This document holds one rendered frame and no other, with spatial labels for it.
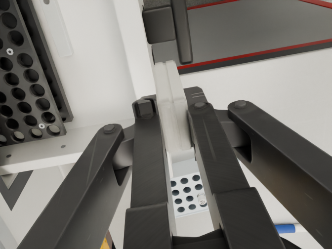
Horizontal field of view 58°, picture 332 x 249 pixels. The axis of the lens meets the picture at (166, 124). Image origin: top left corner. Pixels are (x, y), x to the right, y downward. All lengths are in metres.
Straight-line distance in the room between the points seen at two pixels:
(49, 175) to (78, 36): 0.19
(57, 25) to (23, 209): 0.20
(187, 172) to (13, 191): 0.24
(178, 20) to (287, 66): 0.25
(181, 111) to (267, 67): 0.31
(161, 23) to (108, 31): 0.09
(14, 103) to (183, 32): 0.17
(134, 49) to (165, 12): 0.04
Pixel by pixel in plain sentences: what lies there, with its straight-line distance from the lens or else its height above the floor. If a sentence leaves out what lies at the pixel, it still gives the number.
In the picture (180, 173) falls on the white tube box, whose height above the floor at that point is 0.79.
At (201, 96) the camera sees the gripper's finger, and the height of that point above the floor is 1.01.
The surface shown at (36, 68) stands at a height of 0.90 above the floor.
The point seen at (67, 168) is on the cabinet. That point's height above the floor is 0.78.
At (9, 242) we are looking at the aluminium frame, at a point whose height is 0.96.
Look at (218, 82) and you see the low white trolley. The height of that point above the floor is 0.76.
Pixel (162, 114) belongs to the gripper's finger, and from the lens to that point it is 0.15.
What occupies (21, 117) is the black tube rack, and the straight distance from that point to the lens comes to 0.32.
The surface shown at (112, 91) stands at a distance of 0.35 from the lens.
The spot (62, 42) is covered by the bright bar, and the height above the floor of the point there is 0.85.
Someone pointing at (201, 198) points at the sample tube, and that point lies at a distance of 0.49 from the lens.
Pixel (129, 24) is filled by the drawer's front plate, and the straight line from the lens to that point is 0.24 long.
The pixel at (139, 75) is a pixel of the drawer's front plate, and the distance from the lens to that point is 0.25.
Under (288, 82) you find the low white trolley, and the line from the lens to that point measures 0.47.
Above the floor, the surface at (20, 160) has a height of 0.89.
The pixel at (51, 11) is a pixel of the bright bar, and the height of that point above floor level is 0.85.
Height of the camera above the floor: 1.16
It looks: 61 degrees down
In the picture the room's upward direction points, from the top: 173 degrees clockwise
